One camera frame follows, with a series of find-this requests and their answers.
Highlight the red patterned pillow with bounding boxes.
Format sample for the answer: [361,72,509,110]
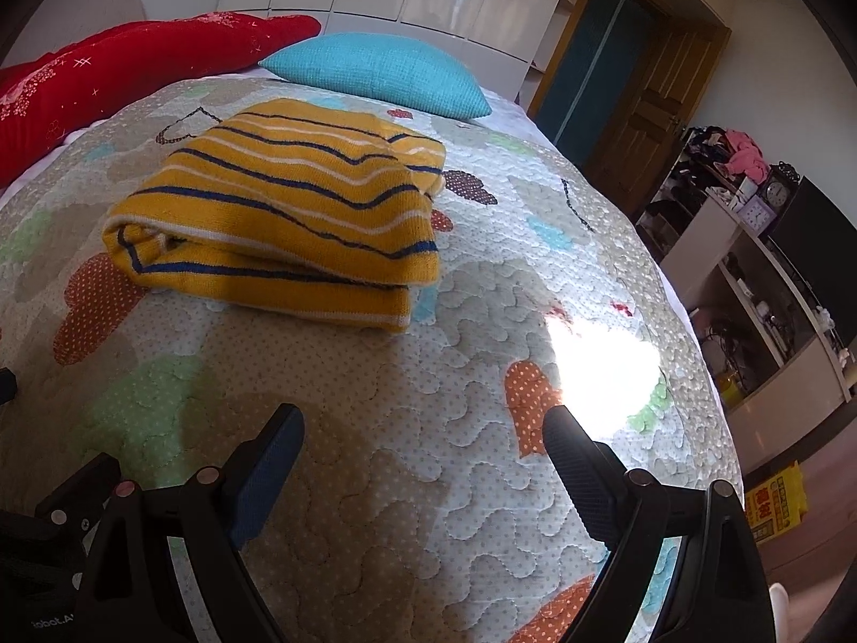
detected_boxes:
[0,11,323,190]

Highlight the black television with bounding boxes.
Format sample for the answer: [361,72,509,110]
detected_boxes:
[765,176,857,404]

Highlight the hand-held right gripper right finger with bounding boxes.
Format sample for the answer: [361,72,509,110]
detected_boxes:
[542,405,778,643]

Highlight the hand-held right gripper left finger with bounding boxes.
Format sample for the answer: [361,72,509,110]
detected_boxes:
[73,403,306,643]

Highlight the yellow container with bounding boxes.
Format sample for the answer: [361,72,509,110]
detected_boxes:
[715,368,746,408]

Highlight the purple square clock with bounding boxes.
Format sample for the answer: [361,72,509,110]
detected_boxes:
[739,197,779,234]

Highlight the pink cloth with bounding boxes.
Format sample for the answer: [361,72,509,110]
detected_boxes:
[725,132,772,183]

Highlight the yellow striped sweater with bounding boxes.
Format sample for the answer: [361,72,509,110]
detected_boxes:
[100,97,447,333]

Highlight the wooden door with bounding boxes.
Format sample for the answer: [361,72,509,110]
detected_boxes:
[528,0,732,216]

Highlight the white bed sheet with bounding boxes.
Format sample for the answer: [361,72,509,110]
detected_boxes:
[480,86,537,123]

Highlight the turquoise pillow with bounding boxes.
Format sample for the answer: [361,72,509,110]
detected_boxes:
[258,32,494,122]

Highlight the patchwork quilt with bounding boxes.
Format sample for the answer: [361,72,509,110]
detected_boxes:
[0,73,746,643]

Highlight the black ornate clock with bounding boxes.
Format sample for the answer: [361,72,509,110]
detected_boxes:
[762,162,802,210]

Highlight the teal curtain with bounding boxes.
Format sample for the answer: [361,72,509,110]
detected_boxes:
[537,0,656,143]

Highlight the yellow bag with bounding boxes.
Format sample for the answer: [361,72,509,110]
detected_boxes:
[743,460,809,548]

